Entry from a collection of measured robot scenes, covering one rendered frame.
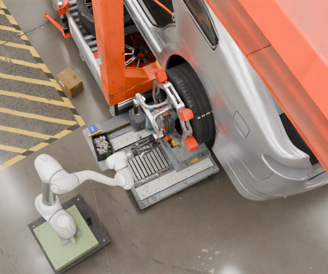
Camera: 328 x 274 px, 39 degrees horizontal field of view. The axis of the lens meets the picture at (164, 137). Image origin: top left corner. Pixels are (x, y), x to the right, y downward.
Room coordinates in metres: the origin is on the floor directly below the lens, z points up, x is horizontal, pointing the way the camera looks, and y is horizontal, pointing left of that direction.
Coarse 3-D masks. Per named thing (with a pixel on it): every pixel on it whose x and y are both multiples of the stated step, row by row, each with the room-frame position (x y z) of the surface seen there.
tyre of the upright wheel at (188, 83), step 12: (168, 72) 2.02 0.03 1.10; (180, 72) 2.01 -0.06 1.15; (192, 72) 2.01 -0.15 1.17; (180, 84) 1.88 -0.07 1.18; (192, 84) 1.90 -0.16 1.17; (192, 96) 1.80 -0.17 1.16; (204, 96) 1.82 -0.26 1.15; (192, 108) 1.72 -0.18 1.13; (204, 108) 1.74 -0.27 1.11; (192, 120) 1.67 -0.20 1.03; (204, 120) 1.68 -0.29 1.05; (204, 132) 1.63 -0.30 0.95
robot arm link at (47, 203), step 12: (48, 156) 1.17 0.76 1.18; (36, 168) 1.08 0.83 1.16; (48, 168) 1.07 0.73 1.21; (60, 168) 1.09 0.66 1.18; (48, 180) 1.00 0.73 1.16; (48, 192) 1.00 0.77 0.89; (36, 204) 0.99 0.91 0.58; (48, 204) 0.97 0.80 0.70; (60, 204) 1.01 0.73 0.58; (48, 216) 0.91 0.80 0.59
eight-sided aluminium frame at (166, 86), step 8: (160, 88) 2.02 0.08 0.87; (168, 88) 1.88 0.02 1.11; (160, 96) 2.01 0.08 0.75; (168, 96) 1.82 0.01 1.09; (176, 96) 1.81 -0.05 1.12; (176, 104) 1.74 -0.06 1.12; (184, 128) 1.61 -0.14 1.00; (176, 136) 1.72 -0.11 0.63; (184, 136) 1.59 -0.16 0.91; (184, 144) 1.58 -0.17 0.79
